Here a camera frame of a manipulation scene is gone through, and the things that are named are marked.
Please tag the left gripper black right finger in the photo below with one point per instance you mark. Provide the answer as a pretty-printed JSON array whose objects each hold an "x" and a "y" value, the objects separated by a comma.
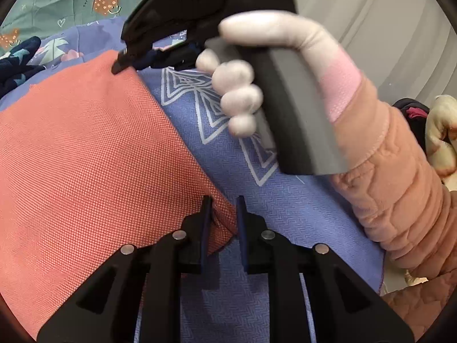
[{"x": 314, "y": 296}]

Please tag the pink quilted sleeve forearm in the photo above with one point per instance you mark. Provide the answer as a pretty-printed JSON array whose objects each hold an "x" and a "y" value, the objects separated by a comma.
[{"x": 400, "y": 201}]

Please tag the cream plush toy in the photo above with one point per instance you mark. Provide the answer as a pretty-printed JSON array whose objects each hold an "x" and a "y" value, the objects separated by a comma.
[{"x": 440, "y": 139}]

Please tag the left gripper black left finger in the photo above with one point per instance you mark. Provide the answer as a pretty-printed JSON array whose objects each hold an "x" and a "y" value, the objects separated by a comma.
[{"x": 136, "y": 292}]

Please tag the teal patterned pillow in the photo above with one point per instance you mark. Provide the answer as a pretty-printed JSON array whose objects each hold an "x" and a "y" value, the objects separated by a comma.
[{"x": 44, "y": 18}]

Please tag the dark garment with red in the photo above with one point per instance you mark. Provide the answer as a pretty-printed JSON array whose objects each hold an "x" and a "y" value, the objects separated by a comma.
[{"x": 416, "y": 115}]

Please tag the navy star patterned garment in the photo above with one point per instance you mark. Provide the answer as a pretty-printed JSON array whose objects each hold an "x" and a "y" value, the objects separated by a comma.
[{"x": 14, "y": 66}]

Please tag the orange knit shirt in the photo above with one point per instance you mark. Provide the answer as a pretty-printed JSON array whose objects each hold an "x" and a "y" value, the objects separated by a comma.
[{"x": 89, "y": 163}]

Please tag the white gloved right hand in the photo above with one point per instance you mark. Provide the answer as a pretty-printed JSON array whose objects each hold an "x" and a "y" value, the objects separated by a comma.
[{"x": 335, "y": 72}]

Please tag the purple patterned bedspread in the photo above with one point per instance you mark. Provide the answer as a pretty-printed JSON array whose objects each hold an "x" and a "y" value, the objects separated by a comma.
[{"x": 225, "y": 304}]

